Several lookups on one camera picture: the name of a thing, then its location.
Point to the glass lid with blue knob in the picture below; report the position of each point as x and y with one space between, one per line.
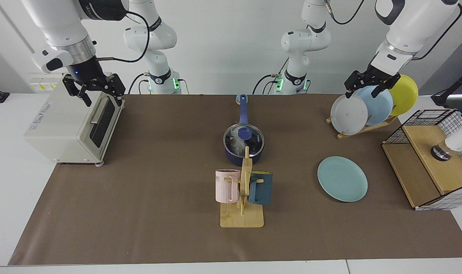
254 144

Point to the light blue plate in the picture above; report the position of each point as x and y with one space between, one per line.
379 106

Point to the yellow plate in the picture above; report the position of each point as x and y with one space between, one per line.
405 95

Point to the grey plate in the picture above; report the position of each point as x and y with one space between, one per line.
348 114

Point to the wooden plate rack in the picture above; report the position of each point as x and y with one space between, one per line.
342 136

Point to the pale green plate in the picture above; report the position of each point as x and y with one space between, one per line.
341 179

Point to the pale toaster oven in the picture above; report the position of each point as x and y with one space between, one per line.
56 125

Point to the white cylinder with black tip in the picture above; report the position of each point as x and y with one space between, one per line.
461 140

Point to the small blue round thing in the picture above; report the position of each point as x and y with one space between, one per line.
238 101

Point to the dark teal cup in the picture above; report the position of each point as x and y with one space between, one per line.
263 190

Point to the brown table cloth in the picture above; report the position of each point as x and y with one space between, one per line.
158 228

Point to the pink ribbed cup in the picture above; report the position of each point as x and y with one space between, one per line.
225 190

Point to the wooden cup stand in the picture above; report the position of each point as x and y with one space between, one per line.
242 219

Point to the white wall socket panel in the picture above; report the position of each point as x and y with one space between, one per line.
44 82

